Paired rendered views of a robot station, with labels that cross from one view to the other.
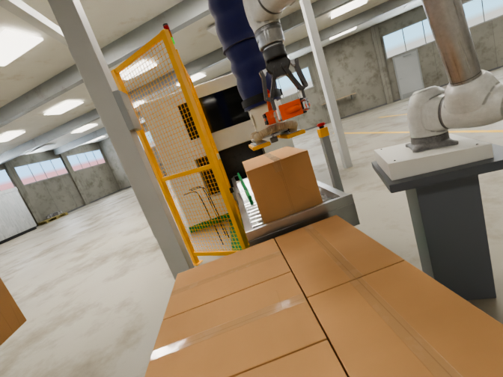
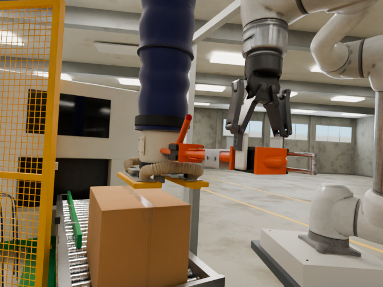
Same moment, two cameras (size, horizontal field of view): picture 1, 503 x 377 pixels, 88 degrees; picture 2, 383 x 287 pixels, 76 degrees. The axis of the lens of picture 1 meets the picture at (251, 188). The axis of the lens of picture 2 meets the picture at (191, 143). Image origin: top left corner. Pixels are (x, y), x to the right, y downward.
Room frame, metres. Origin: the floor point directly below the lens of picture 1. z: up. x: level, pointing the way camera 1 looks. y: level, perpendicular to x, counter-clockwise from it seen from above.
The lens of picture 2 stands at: (0.55, 0.12, 1.21)
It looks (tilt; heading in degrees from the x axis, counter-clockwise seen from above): 1 degrees up; 334
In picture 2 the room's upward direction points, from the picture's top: 3 degrees clockwise
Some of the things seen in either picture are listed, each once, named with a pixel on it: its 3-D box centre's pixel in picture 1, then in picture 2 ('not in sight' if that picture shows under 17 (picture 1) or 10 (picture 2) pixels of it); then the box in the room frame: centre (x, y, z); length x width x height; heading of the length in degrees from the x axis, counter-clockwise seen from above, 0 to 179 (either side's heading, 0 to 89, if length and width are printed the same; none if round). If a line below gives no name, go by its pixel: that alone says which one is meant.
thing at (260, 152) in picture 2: (288, 110); (256, 159); (0.93, -0.21, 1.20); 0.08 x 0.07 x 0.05; 0
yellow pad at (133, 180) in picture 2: (257, 142); (137, 175); (1.53, -0.12, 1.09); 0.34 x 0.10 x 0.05; 0
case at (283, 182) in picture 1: (278, 182); (131, 231); (1.88, -0.20, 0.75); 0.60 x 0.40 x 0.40; 0
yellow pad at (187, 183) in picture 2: (288, 131); (179, 175); (1.53, -0.31, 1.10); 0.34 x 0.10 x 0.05; 0
